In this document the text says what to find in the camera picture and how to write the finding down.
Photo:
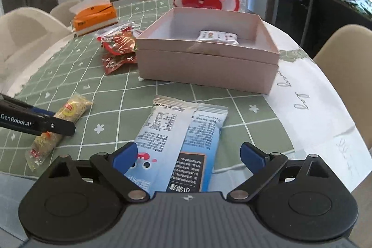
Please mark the pink cardboard box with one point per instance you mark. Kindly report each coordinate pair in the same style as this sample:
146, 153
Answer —
169, 51

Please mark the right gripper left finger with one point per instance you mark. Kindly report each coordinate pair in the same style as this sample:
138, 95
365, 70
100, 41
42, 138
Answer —
113, 168

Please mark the beige chair far left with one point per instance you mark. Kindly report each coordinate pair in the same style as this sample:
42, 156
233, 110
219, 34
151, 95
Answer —
62, 12

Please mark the beige mesh food cover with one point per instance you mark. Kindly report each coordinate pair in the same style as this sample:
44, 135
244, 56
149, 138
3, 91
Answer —
26, 33

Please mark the blue snack packet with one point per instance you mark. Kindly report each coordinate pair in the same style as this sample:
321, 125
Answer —
177, 145

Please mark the red chicken snack pouch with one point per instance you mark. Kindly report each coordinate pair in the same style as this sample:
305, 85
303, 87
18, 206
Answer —
120, 40

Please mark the black fish tank cabinet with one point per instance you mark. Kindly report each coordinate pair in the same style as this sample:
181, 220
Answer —
327, 16

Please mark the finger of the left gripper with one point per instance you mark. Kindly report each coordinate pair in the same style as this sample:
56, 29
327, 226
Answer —
22, 117

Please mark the beige chair right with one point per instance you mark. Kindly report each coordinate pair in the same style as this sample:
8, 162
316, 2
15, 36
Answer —
345, 59

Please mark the small red snack pouch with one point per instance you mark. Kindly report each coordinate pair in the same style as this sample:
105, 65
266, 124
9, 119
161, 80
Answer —
113, 62

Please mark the clear cracker bar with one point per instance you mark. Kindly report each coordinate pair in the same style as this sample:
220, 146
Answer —
62, 126

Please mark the black water dispenser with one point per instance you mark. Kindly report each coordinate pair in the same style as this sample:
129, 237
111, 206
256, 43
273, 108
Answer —
297, 10

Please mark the orange tissue box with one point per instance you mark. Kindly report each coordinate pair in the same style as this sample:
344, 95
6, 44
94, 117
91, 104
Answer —
92, 15

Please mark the green checkered tablecloth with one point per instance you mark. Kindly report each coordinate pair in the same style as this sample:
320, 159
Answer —
122, 101

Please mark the white red snack packet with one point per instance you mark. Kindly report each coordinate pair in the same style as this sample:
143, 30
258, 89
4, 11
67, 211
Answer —
218, 37

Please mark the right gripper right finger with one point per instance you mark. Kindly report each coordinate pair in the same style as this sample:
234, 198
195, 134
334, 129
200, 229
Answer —
264, 167

